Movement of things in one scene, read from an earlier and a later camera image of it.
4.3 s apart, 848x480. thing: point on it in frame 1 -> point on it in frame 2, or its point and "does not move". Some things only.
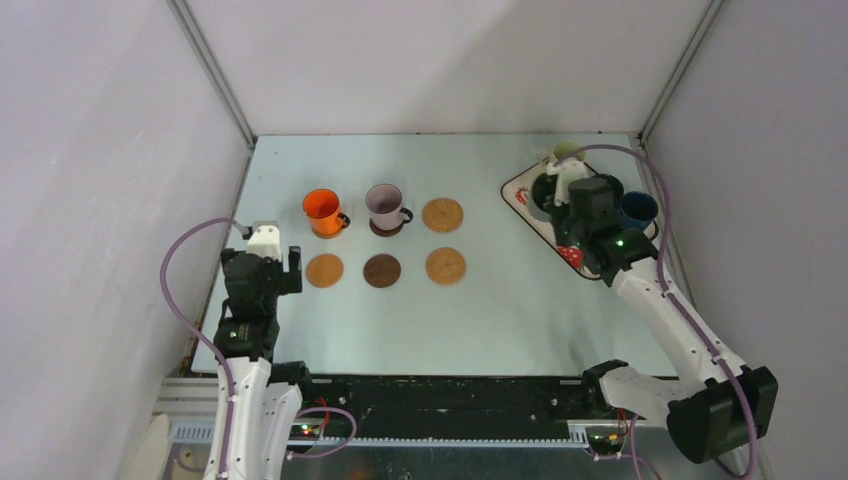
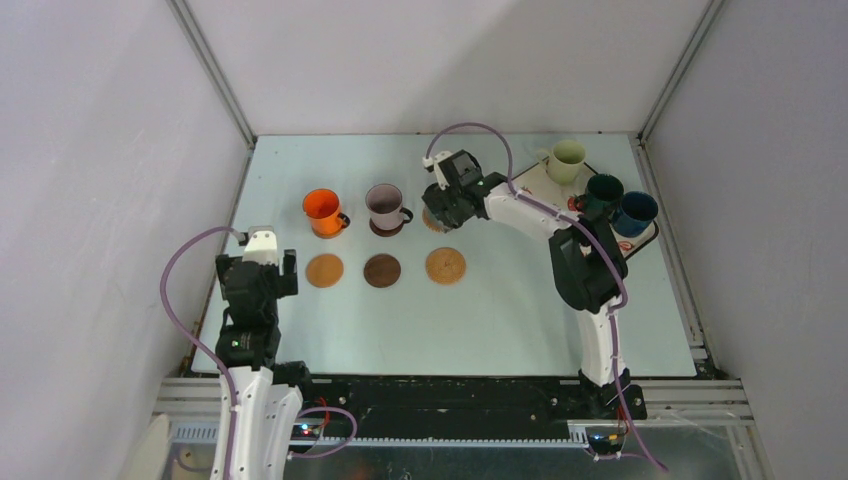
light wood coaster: x=324 y=271 does not move
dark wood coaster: x=382 y=270 does not move
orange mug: x=322 y=207 does not move
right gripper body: x=553 y=195 -> x=443 y=202
